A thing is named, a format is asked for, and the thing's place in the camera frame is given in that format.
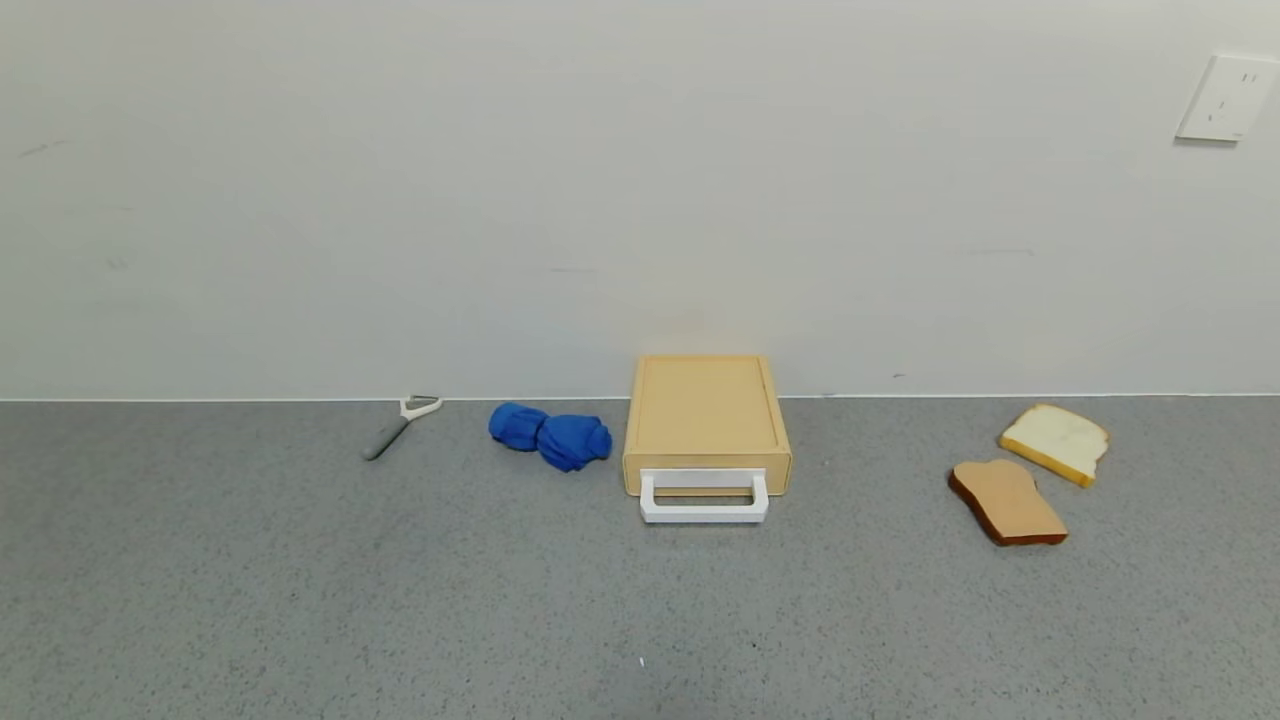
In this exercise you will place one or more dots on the yellow drawer cabinet housing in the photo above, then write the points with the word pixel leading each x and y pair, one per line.
pixel 705 410

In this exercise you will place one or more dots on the crumpled blue cloth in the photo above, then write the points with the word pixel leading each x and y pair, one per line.
pixel 570 440

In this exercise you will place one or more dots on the brown toast slice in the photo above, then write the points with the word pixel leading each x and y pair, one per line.
pixel 1010 503

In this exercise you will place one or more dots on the white bread slice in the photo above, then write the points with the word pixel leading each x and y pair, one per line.
pixel 1058 440

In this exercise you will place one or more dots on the white wall socket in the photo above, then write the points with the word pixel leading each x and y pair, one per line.
pixel 1226 98

